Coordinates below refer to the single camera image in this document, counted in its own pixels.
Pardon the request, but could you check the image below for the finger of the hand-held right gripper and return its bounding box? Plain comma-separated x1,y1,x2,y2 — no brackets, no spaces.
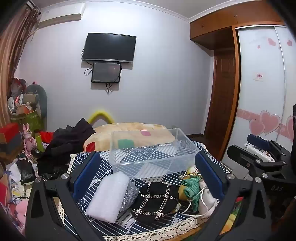
247,134,291,163
227,145,286,178

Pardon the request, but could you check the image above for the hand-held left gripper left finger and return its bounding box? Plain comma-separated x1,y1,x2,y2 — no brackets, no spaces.
25,152,105,241

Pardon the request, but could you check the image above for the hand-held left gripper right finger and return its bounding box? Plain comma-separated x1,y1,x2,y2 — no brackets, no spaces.
194,151,273,241

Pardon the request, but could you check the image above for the yellow-headed doll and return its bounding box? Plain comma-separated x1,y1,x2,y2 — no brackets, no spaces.
181,166,204,212

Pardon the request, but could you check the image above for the white drawstring pouch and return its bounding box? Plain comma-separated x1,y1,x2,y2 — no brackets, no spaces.
180,179,220,218

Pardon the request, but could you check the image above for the yellow green sponge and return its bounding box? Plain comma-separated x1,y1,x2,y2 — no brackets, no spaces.
178,183,189,202

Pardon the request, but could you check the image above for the white foam block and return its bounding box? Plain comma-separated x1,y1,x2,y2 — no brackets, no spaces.
85,171,130,224

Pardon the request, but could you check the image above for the silver foil bag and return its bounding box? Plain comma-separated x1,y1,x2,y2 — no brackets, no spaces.
119,179,139,212

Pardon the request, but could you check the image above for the clear plastic box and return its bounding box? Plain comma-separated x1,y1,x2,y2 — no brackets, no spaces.
110,127,200,180

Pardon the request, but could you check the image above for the black bag with chains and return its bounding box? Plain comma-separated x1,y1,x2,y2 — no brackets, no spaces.
131,182,181,224

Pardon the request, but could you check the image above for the white heart-print sliding door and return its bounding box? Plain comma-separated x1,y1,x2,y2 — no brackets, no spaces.
275,25,296,144
231,27,286,163

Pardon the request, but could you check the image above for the dark clothes pile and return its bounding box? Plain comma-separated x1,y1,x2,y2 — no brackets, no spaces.
37,118,96,180

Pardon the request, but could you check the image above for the colourful printed bedsheet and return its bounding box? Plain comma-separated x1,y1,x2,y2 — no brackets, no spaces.
220,197,244,234

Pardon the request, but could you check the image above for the red cloth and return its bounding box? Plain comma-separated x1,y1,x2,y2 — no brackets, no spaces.
40,132,56,144

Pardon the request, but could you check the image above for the yellow foam tube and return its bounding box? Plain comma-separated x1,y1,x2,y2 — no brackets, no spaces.
87,111,115,124

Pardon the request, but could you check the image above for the green bottle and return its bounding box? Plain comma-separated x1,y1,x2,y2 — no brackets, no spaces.
34,133,45,152

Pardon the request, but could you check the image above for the beige blanket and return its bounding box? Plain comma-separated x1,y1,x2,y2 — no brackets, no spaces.
83,122,176,153

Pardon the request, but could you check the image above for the brown wooden room door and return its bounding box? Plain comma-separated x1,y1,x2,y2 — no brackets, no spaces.
203,47,238,139

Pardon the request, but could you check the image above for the black plastic bag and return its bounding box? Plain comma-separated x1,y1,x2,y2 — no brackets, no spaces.
16,160,35,183

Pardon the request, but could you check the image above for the pink rabbit toy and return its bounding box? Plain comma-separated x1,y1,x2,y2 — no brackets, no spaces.
21,124,37,160

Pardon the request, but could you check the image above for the green cardboard box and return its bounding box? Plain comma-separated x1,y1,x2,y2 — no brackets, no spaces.
10,111,44,133

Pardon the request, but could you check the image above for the blue white patterned tablecloth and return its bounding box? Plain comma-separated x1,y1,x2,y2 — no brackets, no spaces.
62,140,232,241

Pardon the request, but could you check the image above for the pile of mixed clutter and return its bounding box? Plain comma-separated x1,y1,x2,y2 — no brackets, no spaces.
0,160,30,232

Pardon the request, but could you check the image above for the dark box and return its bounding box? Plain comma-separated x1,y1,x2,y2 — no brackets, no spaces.
0,133,23,160

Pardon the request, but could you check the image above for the red box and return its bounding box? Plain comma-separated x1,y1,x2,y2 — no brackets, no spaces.
0,123,20,144

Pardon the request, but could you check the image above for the grey plastic bag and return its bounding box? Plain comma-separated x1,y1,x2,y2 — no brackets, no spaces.
11,77,27,98

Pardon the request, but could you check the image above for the wooden overhead cabinet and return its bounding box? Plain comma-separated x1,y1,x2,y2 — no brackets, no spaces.
190,0,287,50

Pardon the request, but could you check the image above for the striped brown curtain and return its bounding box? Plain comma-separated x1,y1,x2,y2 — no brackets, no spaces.
0,5,41,130

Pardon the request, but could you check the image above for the white air conditioner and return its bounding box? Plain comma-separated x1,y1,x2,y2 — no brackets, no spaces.
38,3,86,29

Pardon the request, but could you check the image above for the small black wall monitor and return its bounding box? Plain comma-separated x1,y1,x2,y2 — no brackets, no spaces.
91,61,122,84

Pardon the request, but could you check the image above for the black wall television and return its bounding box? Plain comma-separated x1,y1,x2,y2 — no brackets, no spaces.
82,32,137,63

